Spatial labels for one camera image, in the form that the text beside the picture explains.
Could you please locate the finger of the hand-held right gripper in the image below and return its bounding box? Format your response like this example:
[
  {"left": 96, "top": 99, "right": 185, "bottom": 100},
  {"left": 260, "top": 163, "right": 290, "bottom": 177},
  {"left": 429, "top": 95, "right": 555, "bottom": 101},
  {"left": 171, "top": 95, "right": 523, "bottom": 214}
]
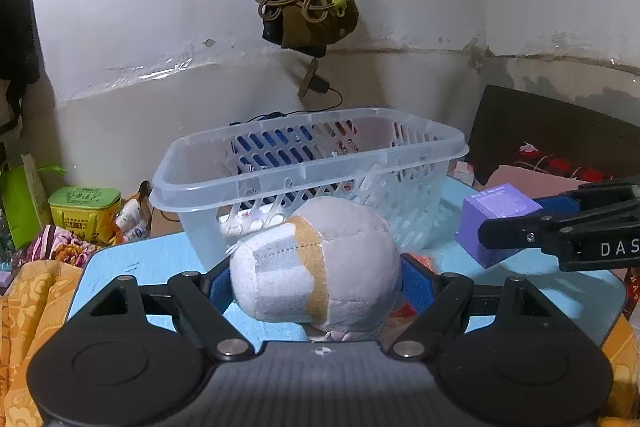
[
  {"left": 477, "top": 209, "right": 581, "bottom": 258},
  {"left": 530, "top": 174, "right": 640, "bottom": 222}
]

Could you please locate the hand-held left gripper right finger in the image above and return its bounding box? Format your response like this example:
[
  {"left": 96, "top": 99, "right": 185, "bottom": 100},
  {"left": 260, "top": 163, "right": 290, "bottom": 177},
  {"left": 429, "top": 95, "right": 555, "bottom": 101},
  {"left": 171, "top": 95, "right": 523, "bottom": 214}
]
[{"left": 382, "top": 256, "right": 576, "bottom": 361}]

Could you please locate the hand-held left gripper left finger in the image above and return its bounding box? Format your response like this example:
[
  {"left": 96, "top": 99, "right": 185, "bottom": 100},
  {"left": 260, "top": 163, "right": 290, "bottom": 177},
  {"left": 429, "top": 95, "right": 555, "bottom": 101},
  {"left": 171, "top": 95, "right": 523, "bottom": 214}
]
[{"left": 67, "top": 264, "right": 254, "bottom": 361}]

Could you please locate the small purple box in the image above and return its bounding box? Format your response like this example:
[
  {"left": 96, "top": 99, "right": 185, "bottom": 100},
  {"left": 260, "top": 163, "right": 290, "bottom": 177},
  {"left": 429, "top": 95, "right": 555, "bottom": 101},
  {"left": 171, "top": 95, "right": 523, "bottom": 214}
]
[{"left": 455, "top": 183, "right": 544, "bottom": 269}]

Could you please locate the white and tan plush toy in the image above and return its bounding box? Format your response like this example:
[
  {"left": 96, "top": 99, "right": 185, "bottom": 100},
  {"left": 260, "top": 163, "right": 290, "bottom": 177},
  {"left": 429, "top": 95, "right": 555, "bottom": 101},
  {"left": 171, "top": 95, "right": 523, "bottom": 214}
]
[{"left": 229, "top": 198, "right": 403, "bottom": 343}]

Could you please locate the clear plastic basket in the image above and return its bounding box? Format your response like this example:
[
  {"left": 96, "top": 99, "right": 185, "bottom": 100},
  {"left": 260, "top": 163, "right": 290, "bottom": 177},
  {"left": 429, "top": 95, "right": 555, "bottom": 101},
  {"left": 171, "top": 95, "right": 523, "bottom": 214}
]
[{"left": 149, "top": 108, "right": 470, "bottom": 274}]

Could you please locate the red patterned blanket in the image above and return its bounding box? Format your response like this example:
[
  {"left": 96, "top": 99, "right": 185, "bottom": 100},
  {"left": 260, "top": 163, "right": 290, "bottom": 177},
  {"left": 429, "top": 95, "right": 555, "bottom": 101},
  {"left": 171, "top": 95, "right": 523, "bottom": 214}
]
[{"left": 517, "top": 142, "right": 617, "bottom": 182}]

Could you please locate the small pink packet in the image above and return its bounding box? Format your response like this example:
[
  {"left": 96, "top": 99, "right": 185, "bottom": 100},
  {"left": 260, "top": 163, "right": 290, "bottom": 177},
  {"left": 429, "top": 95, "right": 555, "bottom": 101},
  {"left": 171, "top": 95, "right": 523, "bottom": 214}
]
[{"left": 449, "top": 160, "right": 476, "bottom": 186}]

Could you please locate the dark wooden headboard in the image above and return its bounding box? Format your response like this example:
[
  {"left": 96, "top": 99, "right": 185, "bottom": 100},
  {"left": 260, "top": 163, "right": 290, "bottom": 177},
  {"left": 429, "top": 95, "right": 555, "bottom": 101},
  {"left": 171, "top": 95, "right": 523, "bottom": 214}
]
[{"left": 469, "top": 84, "right": 640, "bottom": 188}]

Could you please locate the white snack packet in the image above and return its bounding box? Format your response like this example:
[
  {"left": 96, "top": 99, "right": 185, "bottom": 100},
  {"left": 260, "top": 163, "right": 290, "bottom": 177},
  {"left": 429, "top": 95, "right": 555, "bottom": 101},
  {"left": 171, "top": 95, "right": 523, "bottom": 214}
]
[{"left": 112, "top": 194, "right": 152, "bottom": 244}]

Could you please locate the green and yellow tin box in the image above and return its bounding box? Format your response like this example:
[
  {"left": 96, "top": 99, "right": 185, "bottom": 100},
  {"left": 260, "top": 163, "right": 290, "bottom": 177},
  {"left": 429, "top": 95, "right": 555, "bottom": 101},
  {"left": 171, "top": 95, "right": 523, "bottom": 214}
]
[{"left": 48, "top": 186, "right": 122, "bottom": 244}]

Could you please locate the floral pink cloth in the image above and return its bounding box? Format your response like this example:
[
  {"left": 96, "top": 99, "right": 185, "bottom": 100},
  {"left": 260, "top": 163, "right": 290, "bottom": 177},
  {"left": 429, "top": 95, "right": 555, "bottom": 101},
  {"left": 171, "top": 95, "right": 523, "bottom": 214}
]
[{"left": 24, "top": 224, "right": 99, "bottom": 269}]

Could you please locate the orange patterned blanket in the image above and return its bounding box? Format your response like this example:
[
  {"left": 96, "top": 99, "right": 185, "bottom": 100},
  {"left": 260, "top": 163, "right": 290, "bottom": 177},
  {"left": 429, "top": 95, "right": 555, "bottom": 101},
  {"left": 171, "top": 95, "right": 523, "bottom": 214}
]
[{"left": 0, "top": 252, "right": 96, "bottom": 427}]

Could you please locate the green paper bag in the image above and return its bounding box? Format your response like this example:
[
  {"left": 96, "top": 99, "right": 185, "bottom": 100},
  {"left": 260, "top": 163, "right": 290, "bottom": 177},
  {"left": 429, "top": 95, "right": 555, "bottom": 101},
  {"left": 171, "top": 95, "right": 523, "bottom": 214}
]
[{"left": 0, "top": 163, "right": 66, "bottom": 252}]

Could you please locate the olive hanging bag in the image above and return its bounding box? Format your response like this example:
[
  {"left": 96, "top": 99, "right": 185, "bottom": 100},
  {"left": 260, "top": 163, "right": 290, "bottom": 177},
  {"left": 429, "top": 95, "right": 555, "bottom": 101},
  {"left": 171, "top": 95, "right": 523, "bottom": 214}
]
[{"left": 262, "top": 0, "right": 360, "bottom": 58}]

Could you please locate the black and white garment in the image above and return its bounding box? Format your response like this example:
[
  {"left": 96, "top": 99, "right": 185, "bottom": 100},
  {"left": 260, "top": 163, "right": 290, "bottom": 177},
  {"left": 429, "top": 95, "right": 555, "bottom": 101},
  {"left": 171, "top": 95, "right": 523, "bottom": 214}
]
[{"left": 0, "top": 0, "right": 42, "bottom": 140}]

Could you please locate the black cable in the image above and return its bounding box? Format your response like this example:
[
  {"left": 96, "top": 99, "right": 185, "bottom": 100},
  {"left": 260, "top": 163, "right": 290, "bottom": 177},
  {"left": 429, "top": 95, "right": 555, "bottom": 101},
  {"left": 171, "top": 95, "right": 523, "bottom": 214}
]
[{"left": 229, "top": 87, "right": 344, "bottom": 126}]

